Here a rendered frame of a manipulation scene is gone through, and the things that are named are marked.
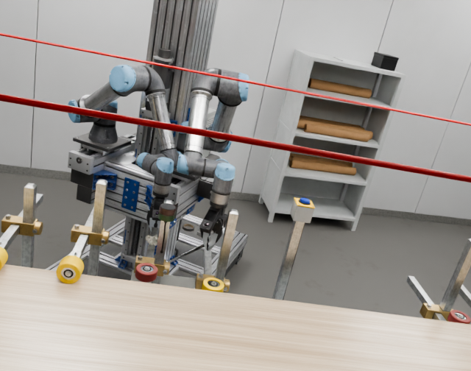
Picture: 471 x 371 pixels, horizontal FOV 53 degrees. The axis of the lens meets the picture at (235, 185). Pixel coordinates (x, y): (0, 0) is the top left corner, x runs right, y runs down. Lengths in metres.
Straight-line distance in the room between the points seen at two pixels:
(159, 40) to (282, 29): 2.08
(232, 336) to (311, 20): 3.44
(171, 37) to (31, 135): 2.36
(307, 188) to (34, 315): 3.76
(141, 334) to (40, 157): 3.34
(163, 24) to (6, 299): 1.55
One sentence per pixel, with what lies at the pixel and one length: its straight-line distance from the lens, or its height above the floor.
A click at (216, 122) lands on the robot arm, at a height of 1.33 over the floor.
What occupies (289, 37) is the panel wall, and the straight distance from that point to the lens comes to 4.52.
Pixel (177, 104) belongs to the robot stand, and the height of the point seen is 1.31.
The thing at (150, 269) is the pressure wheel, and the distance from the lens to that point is 1.83.
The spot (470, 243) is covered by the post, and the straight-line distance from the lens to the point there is 2.18.
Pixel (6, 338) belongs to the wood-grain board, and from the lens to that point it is 1.53.
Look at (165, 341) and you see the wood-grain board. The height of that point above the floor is 0.90.
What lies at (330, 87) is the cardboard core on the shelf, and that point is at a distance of 4.49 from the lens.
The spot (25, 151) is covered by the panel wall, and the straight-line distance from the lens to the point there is 4.70.
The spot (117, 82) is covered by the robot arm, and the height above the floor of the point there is 1.44.
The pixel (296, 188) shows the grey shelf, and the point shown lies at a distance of 4.94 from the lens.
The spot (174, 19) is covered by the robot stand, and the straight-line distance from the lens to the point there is 2.55.
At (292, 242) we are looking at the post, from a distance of 1.90.
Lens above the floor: 1.89
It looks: 21 degrees down
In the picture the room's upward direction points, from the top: 12 degrees clockwise
